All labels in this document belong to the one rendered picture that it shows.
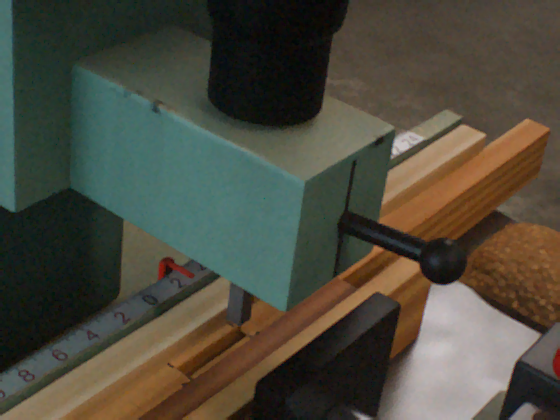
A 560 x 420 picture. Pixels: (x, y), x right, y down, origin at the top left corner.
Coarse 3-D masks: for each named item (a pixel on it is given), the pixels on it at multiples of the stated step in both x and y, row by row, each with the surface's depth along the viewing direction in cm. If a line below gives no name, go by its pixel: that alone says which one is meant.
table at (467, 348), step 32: (480, 224) 75; (448, 288) 69; (448, 320) 66; (480, 320) 67; (512, 320) 67; (416, 352) 63; (448, 352) 64; (480, 352) 64; (512, 352) 64; (384, 384) 61; (416, 384) 61; (448, 384) 61; (480, 384) 62; (384, 416) 59; (416, 416) 59; (448, 416) 59
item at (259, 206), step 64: (128, 64) 52; (192, 64) 52; (128, 128) 50; (192, 128) 48; (256, 128) 48; (320, 128) 49; (384, 128) 49; (128, 192) 52; (192, 192) 49; (256, 192) 47; (320, 192) 46; (192, 256) 51; (256, 256) 48; (320, 256) 49
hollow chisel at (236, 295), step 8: (232, 288) 55; (240, 288) 55; (232, 296) 55; (240, 296) 55; (248, 296) 55; (232, 304) 55; (240, 304) 55; (248, 304) 55; (232, 312) 56; (240, 312) 55; (248, 312) 56; (232, 320) 56; (240, 320) 56; (248, 320) 56
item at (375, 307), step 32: (352, 320) 50; (384, 320) 50; (320, 352) 48; (352, 352) 49; (384, 352) 52; (256, 384) 46; (288, 384) 46; (320, 384) 48; (352, 384) 51; (256, 416) 47; (288, 416) 46; (320, 416) 49; (352, 416) 49
